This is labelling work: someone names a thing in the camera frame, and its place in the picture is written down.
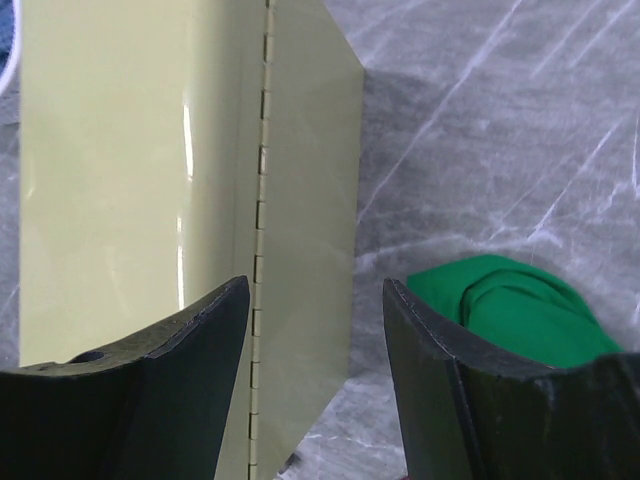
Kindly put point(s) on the green cloth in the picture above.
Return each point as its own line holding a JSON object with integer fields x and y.
{"x": 518, "y": 307}

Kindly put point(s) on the white plastic basket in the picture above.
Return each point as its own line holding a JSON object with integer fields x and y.
{"x": 10, "y": 70}

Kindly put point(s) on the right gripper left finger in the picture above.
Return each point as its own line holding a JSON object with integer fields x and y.
{"x": 152, "y": 405}

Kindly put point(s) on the olive green tool chest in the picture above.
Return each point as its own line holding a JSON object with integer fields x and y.
{"x": 167, "y": 146}

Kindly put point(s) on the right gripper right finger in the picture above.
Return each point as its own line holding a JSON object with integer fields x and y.
{"x": 471, "y": 410}

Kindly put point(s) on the blue cloth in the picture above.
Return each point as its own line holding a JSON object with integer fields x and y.
{"x": 7, "y": 29}

